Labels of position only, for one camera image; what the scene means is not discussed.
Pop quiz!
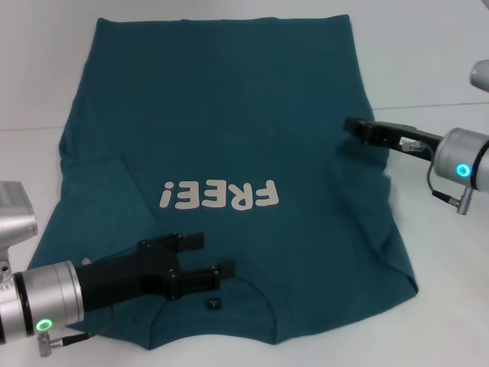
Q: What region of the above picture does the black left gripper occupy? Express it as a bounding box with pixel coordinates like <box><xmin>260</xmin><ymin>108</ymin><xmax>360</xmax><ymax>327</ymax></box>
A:
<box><xmin>73</xmin><ymin>231</ymin><xmax>237</xmax><ymax>313</ymax></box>

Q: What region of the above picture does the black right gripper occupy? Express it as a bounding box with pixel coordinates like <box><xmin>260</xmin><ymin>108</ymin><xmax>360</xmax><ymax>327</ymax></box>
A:
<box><xmin>344</xmin><ymin>117</ymin><xmax>445</xmax><ymax>162</ymax></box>

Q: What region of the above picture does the teal t-shirt with FREE print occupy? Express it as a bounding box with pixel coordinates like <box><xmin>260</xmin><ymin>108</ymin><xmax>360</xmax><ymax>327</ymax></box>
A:
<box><xmin>28</xmin><ymin>15</ymin><xmax>418</xmax><ymax>351</ymax></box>

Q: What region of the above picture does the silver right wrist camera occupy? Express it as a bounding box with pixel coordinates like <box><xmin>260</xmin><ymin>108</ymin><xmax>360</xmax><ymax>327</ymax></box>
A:
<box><xmin>469</xmin><ymin>59</ymin><xmax>489</xmax><ymax>93</ymax></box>

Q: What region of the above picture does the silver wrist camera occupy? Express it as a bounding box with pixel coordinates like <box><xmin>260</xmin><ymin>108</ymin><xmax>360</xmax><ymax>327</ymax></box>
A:
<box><xmin>0</xmin><ymin>181</ymin><xmax>39</xmax><ymax>295</ymax></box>
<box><xmin>469</xmin><ymin>59</ymin><xmax>489</xmax><ymax>93</ymax></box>

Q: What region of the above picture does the left gripper cable with plug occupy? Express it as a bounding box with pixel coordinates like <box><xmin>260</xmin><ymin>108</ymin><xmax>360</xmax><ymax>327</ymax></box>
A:
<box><xmin>36</xmin><ymin>256</ymin><xmax>115</xmax><ymax>347</ymax></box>

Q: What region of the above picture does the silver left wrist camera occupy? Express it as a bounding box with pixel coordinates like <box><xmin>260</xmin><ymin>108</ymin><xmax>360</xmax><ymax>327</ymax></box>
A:
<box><xmin>0</xmin><ymin>181</ymin><xmax>39</xmax><ymax>295</ymax></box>

